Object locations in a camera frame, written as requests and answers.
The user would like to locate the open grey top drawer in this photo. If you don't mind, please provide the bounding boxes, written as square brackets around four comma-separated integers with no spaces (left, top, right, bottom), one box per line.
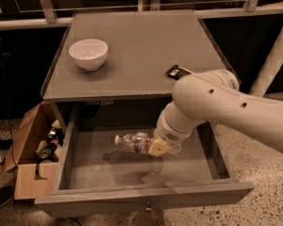
[34,114,255,218]

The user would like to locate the grey cabinet with counter top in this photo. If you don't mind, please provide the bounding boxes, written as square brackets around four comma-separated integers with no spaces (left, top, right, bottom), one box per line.
[42,10,231,124]

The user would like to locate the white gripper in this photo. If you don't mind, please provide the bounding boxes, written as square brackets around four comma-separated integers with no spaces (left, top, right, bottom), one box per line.
[148,115,192,157]

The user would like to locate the clear plastic water bottle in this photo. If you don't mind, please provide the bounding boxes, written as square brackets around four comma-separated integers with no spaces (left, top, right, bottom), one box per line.
[114,132,181,155]

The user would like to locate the cans in cardboard box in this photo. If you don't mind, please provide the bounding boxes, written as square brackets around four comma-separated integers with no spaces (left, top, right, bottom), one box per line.
[35,120,65,162]

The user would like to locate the metal drawer pull handle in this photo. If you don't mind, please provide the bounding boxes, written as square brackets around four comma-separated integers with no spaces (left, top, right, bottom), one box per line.
[132,202,158,226]

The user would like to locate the metal window rail frame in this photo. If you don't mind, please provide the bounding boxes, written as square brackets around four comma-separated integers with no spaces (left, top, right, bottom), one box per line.
[0,0,283,30]

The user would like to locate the cardboard box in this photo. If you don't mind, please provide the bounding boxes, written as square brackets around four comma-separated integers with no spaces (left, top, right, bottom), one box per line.
[1,103,58,200]

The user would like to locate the white ceramic bowl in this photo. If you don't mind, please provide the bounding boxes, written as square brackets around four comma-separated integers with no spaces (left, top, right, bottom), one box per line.
[68,39,108,71]

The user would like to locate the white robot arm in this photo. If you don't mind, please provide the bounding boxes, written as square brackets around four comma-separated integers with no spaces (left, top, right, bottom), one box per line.
[148,69,283,156]

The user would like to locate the black cable on floor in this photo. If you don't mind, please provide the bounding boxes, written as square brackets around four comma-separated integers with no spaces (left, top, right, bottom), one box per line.
[0,55,20,170]

